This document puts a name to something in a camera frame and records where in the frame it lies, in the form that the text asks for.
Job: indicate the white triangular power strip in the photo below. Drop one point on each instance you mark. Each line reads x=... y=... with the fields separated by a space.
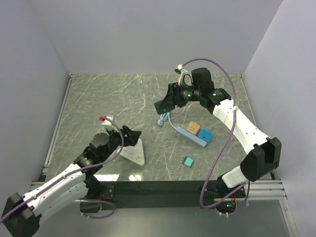
x=134 y=153

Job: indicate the teal cube adapter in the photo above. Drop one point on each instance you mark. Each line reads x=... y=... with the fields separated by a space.
x=187 y=161

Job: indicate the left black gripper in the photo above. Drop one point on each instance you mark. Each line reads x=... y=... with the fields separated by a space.
x=132 y=136

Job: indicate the dark green plug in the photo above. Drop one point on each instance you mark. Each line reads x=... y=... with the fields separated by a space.
x=159 y=109

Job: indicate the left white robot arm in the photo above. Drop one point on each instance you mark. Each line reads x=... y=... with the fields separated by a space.
x=22 y=214

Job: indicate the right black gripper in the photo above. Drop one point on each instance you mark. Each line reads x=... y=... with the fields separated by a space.
x=174 y=95

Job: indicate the wooden cube plug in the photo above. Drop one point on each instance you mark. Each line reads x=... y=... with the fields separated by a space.
x=193 y=128

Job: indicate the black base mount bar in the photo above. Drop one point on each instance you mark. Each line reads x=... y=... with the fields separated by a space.
x=142 y=194

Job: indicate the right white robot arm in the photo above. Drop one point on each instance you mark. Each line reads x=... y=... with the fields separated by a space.
x=262 y=152

